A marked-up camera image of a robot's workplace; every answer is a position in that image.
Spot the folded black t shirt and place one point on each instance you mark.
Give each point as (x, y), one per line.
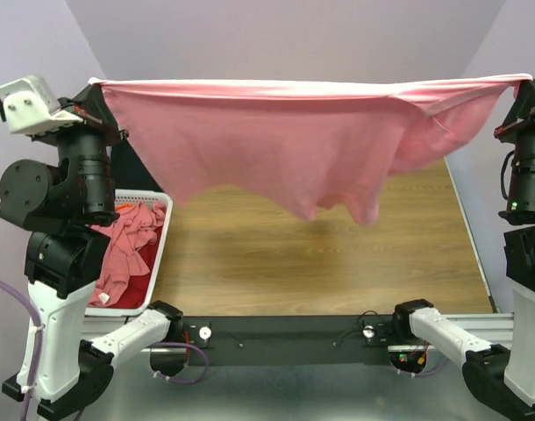
(128, 170)

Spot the salmon t shirt in basket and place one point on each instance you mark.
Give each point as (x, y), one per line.
(109, 285)

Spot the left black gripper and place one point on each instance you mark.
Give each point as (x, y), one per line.
(94, 111)

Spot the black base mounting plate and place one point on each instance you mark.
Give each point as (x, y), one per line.
(295, 340)

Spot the pink t shirt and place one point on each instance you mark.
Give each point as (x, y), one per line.
(303, 145)

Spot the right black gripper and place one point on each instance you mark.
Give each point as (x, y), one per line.
(530, 94)

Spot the white plastic laundry basket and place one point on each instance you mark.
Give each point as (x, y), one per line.
(138, 297)

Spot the red t shirt in basket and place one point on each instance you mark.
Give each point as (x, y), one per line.
(137, 245)

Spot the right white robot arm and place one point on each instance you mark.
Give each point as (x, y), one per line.
(501, 378)

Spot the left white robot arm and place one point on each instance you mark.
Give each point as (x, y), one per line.
(65, 208)

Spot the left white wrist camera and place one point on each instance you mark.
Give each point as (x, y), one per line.
(29, 107)

